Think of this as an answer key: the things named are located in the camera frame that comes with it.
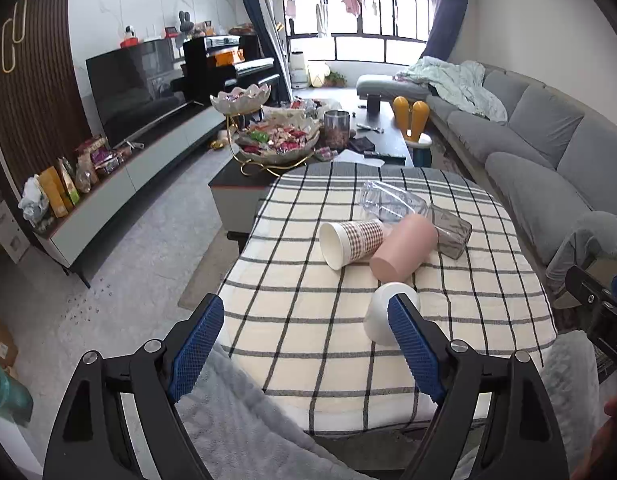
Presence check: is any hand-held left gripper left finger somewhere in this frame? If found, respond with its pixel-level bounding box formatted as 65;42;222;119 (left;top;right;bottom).
42;294;225;480

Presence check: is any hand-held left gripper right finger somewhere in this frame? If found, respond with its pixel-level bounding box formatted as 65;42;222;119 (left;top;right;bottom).
387;292;572;480

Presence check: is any white cup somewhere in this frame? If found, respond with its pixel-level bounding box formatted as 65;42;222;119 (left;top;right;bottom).
365;281;422;347

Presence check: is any pink cup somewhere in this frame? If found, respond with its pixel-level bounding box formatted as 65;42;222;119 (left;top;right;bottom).
369;213;439;283

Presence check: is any grey glass cup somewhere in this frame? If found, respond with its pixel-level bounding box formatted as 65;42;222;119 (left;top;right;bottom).
429;205;473;261

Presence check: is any plaid paper cup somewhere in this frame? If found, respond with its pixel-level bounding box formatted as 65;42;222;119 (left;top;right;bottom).
319;219;387;272

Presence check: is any clear plastic cup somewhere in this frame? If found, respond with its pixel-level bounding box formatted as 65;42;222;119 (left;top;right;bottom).
357;180;432;225

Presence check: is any person's right hand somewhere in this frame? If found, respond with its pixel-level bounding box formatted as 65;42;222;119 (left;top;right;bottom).
591;394;617;480

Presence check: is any grey garment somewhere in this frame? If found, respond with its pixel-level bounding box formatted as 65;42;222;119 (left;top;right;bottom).
546;210;617;301

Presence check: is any beige rug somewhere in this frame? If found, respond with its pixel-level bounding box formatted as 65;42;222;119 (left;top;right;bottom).
177;230;254;311

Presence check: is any grey fleece blanket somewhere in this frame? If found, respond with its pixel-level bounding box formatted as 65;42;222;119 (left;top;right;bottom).
176;332;604;480

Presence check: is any checked white tablecloth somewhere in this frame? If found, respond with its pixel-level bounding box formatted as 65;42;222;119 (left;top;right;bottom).
216;162;559;436

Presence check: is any dark coffee table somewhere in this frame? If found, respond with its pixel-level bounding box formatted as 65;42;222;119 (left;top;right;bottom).
208;97;417;241

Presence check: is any grey television cabinet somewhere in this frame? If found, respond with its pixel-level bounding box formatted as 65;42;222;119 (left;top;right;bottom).
33;105;229;288

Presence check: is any grey sofa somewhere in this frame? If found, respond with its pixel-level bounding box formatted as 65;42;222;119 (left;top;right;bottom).
356;62;617;271

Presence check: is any green plastic bag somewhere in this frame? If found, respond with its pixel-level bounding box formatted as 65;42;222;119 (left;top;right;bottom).
0;362;34;426

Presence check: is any green snack bag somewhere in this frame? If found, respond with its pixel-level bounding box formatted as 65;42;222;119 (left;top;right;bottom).
57;157;82;206

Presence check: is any orange snack bag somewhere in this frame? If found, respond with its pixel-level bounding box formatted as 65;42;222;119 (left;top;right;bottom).
37;166;74;218

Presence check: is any white box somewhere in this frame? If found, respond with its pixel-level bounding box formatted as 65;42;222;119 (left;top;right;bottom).
0;205;32;263

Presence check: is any red snack bag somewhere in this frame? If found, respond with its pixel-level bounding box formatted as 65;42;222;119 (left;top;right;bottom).
74;135;122;176

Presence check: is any white plastic bag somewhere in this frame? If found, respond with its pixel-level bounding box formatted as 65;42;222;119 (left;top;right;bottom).
18;175;52;223

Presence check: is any two-tier snack bowl stand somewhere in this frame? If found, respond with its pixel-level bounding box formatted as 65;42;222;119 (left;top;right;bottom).
210;85;323;177

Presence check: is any glass jar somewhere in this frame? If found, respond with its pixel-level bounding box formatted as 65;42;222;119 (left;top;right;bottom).
323;109;350;151

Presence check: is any light green blanket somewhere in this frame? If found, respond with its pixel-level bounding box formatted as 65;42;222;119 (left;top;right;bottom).
396;56;509;123

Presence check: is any black television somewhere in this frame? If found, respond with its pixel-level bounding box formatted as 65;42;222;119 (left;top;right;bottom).
86;37;199;147

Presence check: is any black piano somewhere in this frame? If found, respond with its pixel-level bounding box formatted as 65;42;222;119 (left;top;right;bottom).
171;35;282;106

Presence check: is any orange box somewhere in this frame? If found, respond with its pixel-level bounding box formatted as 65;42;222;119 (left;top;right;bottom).
213;47;245;67

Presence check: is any white appliance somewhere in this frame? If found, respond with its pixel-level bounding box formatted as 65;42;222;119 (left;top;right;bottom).
290;50;309;86

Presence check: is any window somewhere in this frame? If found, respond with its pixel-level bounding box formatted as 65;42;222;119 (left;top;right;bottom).
283;0;432;65

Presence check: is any blue and grey curtain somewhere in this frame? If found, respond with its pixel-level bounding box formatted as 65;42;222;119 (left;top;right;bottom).
236;0;292;103

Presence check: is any paperclip wall decoration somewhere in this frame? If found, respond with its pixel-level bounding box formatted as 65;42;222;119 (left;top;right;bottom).
2;20;16;73
11;0;28;43

